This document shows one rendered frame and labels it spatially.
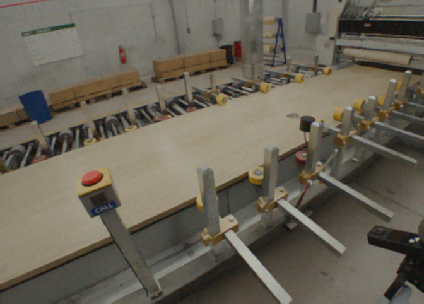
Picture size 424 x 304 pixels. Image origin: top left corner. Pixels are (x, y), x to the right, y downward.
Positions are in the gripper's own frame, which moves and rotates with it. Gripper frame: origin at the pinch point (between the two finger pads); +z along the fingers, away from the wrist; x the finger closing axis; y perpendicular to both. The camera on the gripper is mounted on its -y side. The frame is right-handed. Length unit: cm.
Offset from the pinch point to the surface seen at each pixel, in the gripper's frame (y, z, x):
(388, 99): -40, -10, 104
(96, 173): -47, -29, -44
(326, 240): -19.3, 8.9, 7.0
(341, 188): -28.5, 7.7, 32.3
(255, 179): -53, 4, 6
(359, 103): -57, -3, 107
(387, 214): -9.9, 7.7, 32.1
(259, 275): -24.7, 8.7, -17.8
